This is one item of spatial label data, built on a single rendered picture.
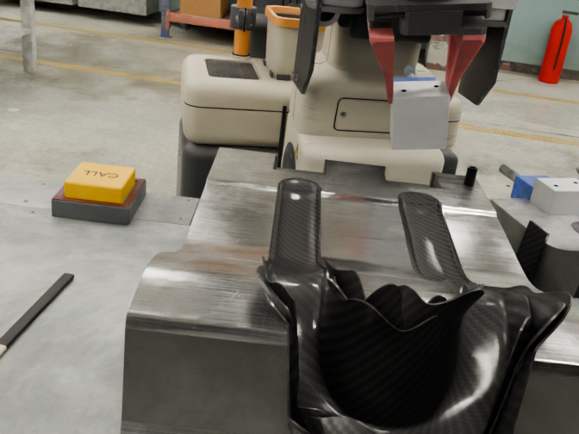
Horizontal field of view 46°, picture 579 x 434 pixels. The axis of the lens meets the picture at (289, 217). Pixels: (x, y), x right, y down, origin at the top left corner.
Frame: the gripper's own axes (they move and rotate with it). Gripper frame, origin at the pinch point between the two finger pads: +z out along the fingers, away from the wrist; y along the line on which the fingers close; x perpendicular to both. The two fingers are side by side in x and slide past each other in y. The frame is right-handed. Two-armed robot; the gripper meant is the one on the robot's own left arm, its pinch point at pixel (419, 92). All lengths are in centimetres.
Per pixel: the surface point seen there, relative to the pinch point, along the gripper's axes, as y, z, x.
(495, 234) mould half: 5.7, 7.8, -11.9
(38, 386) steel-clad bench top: -28.2, 9.3, -28.1
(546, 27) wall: 162, 158, 497
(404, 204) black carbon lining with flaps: -1.6, 7.3, -7.9
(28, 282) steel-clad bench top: -34.2, 10.4, -15.3
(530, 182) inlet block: 13.6, 13.5, 6.4
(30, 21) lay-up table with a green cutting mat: -186, 94, 329
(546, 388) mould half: 2.6, 0.3, -35.9
